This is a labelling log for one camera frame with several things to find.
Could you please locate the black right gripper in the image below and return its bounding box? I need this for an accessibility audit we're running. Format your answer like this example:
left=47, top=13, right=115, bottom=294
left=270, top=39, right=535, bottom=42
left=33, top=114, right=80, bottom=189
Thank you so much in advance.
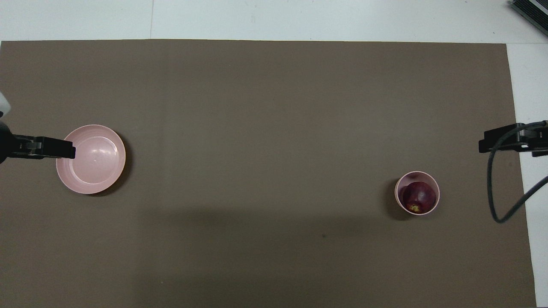
left=478, top=121, right=548, bottom=158

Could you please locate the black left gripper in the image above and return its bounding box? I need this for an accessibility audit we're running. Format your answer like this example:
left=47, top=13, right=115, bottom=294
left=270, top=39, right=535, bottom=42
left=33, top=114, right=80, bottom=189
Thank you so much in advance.
left=0, top=121, right=77, bottom=164

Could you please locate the dark red apple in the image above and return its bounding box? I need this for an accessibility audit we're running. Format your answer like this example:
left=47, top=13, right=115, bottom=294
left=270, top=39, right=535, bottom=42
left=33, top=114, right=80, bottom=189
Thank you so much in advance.
left=402, top=181, right=437, bottom=214

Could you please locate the pink plate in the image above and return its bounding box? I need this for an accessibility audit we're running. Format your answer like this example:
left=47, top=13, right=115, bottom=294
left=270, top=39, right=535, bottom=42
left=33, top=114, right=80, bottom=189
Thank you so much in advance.
left=56, top=124, right=126, bottom=195

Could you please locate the pink bowl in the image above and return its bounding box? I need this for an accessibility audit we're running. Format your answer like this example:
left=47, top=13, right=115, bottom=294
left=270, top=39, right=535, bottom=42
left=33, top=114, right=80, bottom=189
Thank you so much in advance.
left=394, top=171, right=441, bottom=216

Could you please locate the grey ribbed metal device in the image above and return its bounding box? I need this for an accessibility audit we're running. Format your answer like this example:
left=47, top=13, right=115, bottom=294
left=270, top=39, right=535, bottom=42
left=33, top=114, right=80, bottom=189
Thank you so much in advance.
left=509, top=0, right=548, bottom=37

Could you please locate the brown table mat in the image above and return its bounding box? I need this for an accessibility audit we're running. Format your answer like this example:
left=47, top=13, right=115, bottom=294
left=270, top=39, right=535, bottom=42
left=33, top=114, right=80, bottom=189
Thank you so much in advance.
left=0, top=39, right=538, bottom=308

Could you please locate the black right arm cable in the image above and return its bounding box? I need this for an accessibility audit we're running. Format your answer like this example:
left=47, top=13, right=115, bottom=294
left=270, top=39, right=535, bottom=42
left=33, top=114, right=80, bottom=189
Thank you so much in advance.
left=487, top=121, right=548, bottom=224

